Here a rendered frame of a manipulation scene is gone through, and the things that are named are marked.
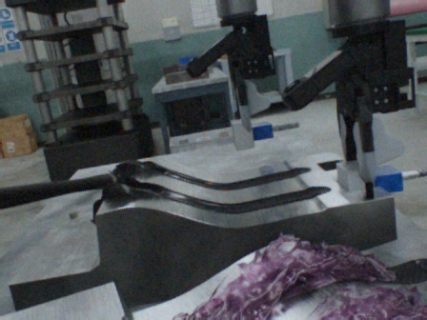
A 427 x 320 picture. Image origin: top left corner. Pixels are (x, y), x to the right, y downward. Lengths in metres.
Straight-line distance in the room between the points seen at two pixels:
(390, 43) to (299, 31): 6.66
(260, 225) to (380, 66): 0.26
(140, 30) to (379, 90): 6.60
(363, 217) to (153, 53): 6.61
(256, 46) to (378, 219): 0.42
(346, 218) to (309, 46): 6.76
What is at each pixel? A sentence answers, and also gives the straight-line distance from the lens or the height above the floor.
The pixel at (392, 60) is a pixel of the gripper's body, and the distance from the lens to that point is 0.66.
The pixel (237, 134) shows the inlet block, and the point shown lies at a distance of 0.91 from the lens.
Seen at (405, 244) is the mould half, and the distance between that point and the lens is 0.59.
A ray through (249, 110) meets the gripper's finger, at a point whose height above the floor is 0.98.
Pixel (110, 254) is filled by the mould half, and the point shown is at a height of 0.88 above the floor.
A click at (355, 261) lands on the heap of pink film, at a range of 0.46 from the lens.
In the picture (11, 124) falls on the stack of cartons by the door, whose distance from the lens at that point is 7.28.
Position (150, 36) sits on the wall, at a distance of 7.15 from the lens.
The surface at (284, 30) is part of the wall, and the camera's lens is 7.27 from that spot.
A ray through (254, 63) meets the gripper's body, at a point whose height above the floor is 1.06.
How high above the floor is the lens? 1.11
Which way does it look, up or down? 14 degrees down
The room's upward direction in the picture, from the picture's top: 10 degrees counter-clockwise
